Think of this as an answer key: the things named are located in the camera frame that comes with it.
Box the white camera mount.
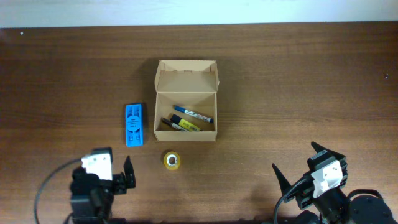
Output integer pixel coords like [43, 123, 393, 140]
[81, 152, 113, 180]
[311, 160, 343, 198]

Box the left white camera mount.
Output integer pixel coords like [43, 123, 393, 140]
[81, 152, 113, 180]

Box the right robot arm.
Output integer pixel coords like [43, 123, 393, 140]
[272, 142, 397, 224]

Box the blue whiteboard eraser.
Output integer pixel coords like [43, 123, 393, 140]
[125, 103, 144, 147]

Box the yellow adhesive tape roll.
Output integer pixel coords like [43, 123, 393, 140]
[164, 151, 181, 170]

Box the black whiteboard marker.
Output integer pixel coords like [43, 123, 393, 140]
[162, 118, 187, 132]

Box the right black cable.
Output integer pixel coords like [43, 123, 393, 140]
[272, 177, 312, 224]

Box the black cable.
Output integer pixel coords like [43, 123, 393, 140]
[272, 177, 312, 224]
[34, 158, 82, 224]

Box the blue whiteboard marker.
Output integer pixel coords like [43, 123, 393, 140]
[174, 105, 214, 123]

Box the yellow highlighter pen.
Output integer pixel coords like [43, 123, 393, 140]
[170, 114, 202, 131]

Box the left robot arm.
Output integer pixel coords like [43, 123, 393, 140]
[70, 147, 136, 224]

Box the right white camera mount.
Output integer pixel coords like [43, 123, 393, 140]
[311, 160, 343, 198]

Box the brown cardboard box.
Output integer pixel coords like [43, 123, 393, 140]
[154, 60, 220, 142]

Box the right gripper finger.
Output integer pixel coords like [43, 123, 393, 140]
[311, 141, 346, 161]
[272, 163, 292, 195]

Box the left black cable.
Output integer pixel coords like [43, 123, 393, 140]
[34, 158, 82, 224]

